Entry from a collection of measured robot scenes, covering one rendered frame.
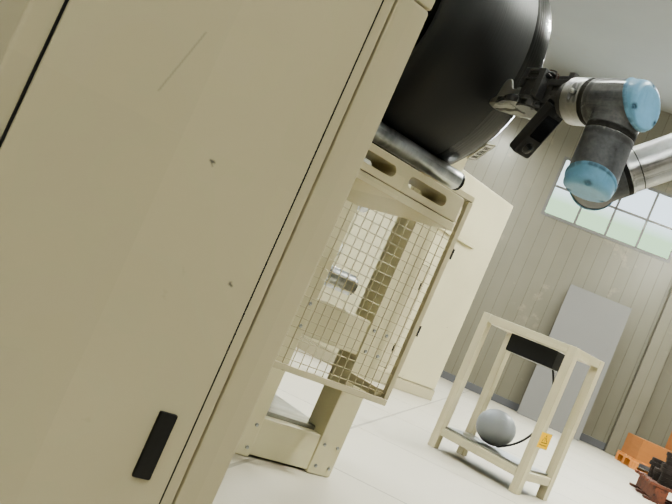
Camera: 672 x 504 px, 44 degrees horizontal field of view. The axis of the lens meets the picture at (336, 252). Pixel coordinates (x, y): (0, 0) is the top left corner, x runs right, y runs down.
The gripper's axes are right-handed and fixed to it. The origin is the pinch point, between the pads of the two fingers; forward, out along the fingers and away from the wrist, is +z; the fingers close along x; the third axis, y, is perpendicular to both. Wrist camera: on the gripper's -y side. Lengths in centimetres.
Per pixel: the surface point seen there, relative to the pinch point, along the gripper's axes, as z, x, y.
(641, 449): 509, -954, -79
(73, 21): -50, 96, -36
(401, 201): 8.6, 6.1, -25.5
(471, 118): 3.7, 1.1, -3.6
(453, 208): 8.5, -8.3, -21.3
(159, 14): -50, 89, -31
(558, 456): 140, -264, -81
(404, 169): 8.5, 8.7, -19.3
